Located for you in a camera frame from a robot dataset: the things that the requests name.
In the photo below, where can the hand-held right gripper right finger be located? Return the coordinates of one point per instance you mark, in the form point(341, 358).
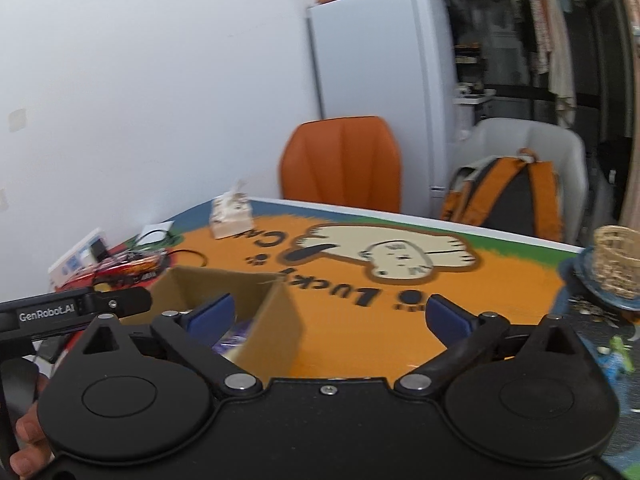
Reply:
point(447, 320)

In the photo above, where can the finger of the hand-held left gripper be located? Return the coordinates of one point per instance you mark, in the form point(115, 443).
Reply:
point(125, 301)

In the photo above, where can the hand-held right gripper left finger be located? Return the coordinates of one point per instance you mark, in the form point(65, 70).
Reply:
point(215, 312)

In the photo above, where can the clear purple snack packet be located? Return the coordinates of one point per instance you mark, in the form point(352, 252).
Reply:
point(237, 335)

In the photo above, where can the cardboard box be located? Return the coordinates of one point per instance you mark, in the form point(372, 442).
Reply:
point(280, 330)

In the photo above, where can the person's left hand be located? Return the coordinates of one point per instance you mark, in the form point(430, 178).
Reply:
point(27, 430)

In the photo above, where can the white power strip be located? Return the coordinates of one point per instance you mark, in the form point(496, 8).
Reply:
point(75, 260)

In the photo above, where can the white paper sheet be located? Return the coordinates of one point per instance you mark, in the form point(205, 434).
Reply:
point(155, 234)

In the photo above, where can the cat print table mat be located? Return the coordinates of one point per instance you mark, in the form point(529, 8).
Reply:
point(350, 320)

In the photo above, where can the white tissue pack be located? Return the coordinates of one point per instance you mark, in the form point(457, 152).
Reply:
point(230, 215)

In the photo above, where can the orange black backpack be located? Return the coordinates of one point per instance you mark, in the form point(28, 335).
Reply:
point(505, 200)

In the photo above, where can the blue ceramic plate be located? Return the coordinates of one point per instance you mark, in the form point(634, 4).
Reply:
point(585, 275)

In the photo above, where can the blue green snack packet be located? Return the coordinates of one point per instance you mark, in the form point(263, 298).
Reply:
point(617, 355)

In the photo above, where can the woven bamboo basket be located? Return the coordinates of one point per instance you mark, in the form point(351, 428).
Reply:
point(617, 260)

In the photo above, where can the orange chair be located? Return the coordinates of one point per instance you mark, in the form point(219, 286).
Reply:
point(340, 160)

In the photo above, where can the grey chair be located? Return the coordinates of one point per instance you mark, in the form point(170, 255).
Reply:
point(550, 145)

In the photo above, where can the white shelf board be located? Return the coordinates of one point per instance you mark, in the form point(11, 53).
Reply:
point(472, 96)

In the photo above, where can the white refrigerator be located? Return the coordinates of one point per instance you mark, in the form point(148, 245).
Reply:
point(375, 85)

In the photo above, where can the hanging light clothes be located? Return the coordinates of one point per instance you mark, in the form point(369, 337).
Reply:
point(555, 35)

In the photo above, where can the pink curtain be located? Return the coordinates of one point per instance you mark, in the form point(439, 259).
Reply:
point(631, 60)

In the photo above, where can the white wall switch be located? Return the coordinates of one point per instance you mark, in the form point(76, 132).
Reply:
point(17, 121)

